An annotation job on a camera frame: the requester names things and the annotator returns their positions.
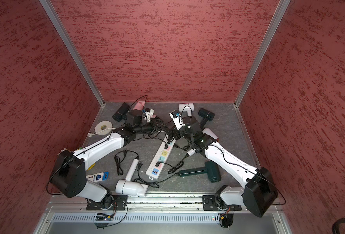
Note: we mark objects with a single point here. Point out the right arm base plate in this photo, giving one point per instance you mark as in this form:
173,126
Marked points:
215,203

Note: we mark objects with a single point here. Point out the dark green hair dryer back right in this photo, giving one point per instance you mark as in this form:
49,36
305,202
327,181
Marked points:
207,116

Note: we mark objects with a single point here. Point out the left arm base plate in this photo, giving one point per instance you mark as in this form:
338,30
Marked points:
110,203

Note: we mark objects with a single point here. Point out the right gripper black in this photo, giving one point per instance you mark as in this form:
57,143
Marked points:
177,136

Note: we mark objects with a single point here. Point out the white blue box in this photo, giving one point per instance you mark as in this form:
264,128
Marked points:
98,177

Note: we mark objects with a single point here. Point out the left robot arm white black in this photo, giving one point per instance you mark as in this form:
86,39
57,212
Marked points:
69,172

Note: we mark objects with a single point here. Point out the dark green hair dryer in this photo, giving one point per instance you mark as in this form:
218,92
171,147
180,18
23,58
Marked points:
211,169
207,116

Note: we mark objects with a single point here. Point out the dark green hair dryer front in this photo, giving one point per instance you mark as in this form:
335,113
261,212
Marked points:
211,169

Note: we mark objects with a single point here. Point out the white power strip coloured sockets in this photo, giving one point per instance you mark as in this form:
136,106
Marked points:
155,168

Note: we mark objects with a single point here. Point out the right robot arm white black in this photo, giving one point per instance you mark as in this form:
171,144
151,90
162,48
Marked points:
258,190

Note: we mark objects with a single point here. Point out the black hair dryer back left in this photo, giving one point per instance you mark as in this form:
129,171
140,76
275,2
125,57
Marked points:
121,113

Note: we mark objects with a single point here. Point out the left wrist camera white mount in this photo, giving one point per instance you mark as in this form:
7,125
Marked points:
149,114

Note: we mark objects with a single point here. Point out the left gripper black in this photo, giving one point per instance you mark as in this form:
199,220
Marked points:
155,123

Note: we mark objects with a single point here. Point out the white tape roll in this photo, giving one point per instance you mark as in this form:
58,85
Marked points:
103,128

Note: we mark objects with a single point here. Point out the large white hair dryer front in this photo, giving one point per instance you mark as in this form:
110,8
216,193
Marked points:
128,187

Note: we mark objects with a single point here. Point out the pink hair dryer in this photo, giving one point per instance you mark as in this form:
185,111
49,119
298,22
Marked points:
140,106

